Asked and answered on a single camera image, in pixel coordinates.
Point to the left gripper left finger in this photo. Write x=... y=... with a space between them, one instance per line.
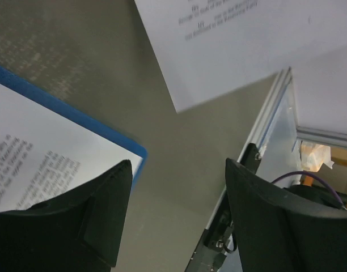
x=79 y=230

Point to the printed white paper sheets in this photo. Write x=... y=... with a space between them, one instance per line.
x=117 y=60

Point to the aluminium frame rail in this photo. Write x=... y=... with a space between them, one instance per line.
x=273 y=147

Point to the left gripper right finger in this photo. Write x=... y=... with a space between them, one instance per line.
x=276 y=230

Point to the blue file folder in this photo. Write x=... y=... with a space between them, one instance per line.
x=30 y=91

